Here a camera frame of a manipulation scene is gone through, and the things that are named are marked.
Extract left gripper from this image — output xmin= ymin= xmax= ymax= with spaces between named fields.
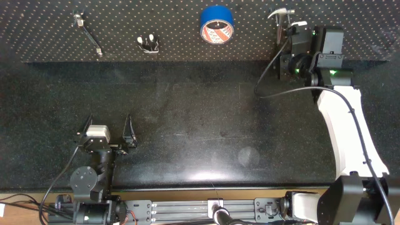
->
xmin=74 ymin=113 xmax=138 ymax=156

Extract roll of blue tape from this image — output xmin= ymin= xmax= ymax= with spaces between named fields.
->
xmin=199 ymin=5 xmax=235 ymax=45

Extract hammer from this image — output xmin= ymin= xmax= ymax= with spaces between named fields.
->
xmin=267 ymin=7 xmax=296 ymax=44

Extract black pegboard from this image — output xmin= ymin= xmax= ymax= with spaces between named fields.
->
xmin=0 ymin=0 xmax=400 ymax=63

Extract black double hook white tips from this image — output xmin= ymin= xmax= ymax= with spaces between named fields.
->
xmin=136 ymin=33 xmax=160 ymax=54

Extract wrench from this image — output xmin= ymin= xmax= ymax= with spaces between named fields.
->
xmin=72 ymin=9 xmax=104 ymax=57

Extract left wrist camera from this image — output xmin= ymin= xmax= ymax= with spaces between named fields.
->
xmin=86 ymin=124 xmax=111 ymax=143

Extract black cable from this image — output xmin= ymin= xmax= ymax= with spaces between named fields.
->
xmin=37 ymin=146 xmax=81 ymax=225
xmin=253 ymin=36 xmax=348 ymax=99

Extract mounting rail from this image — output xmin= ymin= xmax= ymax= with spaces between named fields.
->
xmin=46 ymin=193 xmax=319 ymax=225

